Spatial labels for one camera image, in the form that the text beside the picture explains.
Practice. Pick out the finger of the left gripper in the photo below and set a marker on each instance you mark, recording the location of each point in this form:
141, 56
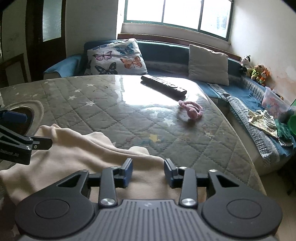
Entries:
38, 143
12, 117

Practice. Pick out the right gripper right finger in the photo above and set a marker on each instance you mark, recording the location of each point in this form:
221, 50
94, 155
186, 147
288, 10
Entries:
185, 179

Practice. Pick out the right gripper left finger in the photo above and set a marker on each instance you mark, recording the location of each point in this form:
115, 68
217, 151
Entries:
112, 178

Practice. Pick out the cream beige garment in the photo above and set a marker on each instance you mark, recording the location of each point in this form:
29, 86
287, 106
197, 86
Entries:
72, 151

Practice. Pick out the round black induction cooktop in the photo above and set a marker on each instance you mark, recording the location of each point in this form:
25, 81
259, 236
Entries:
22, 129

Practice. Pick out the dark wooden cabinet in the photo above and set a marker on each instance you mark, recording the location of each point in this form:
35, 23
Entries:
13, 71

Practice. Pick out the grey quilted star table cover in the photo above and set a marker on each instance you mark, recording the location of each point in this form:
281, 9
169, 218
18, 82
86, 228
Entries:
131, 114

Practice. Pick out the black remote control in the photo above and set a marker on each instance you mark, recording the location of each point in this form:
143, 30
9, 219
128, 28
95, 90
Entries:
163, 86

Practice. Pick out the dark wooden door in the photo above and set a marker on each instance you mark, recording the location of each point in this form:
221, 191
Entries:
45, 35

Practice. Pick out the pale patterned clothing on sofa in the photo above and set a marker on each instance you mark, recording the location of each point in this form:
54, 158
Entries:
263, 121

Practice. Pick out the blue sectional sofa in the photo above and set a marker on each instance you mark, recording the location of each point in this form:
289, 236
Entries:
235, 100

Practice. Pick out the dark green clothing on sofa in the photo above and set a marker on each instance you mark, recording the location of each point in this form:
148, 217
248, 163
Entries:
283, 134

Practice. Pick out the grey plain pillow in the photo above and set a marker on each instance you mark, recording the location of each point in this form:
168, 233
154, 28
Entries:
208, 66

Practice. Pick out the butterfly print pillow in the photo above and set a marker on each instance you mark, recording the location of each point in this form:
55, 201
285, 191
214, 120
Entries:
119, 57

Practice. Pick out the clear plastic storage box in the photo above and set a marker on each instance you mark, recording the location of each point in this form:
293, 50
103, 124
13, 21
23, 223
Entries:
275, 106

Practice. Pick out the green plastic bucket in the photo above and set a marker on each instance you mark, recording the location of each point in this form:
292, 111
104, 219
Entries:
292, 125

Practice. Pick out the yellow green plush toy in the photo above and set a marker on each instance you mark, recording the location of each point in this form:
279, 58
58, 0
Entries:
257, 71

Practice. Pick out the orange tiger plush toy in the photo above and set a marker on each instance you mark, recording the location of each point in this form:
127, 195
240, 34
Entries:
264, 75

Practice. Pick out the black white plush toy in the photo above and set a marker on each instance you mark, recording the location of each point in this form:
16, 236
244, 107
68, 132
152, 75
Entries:
245, 67

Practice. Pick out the green framed window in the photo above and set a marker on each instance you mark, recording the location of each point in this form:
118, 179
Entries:
208, 17

